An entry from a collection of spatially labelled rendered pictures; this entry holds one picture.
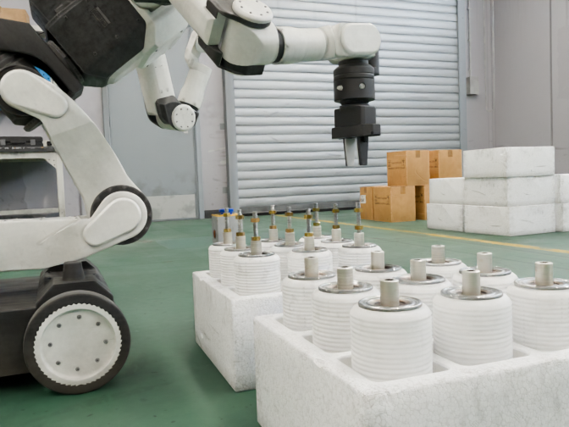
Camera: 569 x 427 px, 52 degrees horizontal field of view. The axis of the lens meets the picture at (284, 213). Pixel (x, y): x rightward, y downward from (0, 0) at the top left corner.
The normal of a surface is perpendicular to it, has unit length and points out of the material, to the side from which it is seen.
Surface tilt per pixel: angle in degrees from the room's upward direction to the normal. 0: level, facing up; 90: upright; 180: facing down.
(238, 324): 90
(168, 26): 119
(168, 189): 90
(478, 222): 90
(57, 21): 108
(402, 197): 90
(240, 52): 125
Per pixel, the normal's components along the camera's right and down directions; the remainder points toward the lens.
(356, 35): 0.57, 0.03
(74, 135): 0.48, 0.43
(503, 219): -0.91, 0.06
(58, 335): 0.36, 0.04
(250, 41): -0.22, 0.63
